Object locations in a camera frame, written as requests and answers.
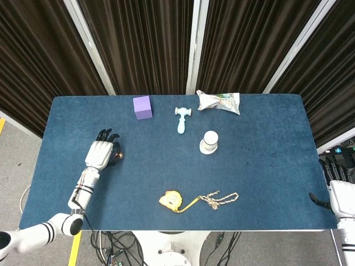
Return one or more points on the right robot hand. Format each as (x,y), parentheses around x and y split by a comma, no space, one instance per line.
(339,198)

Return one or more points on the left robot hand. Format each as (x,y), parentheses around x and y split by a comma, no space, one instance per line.
(101,152)

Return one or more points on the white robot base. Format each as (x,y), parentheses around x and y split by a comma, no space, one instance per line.
(169,248)

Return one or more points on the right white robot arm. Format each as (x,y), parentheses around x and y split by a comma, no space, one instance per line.
(348,241)

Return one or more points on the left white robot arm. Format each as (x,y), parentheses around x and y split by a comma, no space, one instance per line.
(55,219)

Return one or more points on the black equipment with teal lights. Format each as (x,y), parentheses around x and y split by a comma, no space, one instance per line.
(339,155)

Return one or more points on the purple foam cube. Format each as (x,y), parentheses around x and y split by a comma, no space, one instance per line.
(142,107)

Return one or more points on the blue table mat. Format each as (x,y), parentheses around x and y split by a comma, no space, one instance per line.
(177,171)

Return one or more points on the light blue toy hammer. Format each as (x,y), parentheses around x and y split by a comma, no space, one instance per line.
(182,122)

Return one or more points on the yellow tape measure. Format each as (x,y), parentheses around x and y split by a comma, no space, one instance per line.
(173,200)

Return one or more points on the yellow floor tape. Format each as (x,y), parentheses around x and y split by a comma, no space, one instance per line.
(74,248)

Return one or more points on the white cylindrical cup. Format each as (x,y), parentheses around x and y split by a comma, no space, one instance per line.
(209,142)

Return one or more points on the dark brown curtain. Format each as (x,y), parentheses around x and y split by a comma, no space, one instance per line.
(138,44)

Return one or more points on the crumpled printed snack bag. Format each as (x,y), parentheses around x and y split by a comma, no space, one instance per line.
(219,102)

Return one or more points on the white partition frame post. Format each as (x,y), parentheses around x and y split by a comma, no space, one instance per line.
(88,45)
(195,45)
(299,45)

